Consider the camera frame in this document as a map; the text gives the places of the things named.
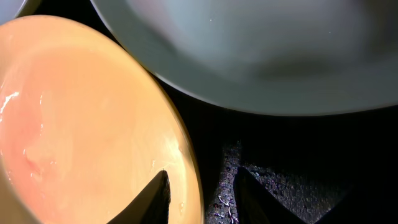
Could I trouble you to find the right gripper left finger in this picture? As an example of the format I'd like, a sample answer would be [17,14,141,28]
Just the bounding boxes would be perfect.
[108,170,171,224]

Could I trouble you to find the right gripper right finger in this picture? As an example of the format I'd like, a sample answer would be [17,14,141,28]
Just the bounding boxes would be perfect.
[233,167,305,224]

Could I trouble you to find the yellow plate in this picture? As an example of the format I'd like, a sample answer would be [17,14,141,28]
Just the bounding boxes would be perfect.
[1,16,205,223]

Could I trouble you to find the light blue plate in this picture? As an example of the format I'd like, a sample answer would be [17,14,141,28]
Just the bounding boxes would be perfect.
[0,0,42,25]
[92,0,397,116]

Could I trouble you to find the black round serving tray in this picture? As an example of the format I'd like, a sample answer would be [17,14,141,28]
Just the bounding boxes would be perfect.
[36,0,397,223]

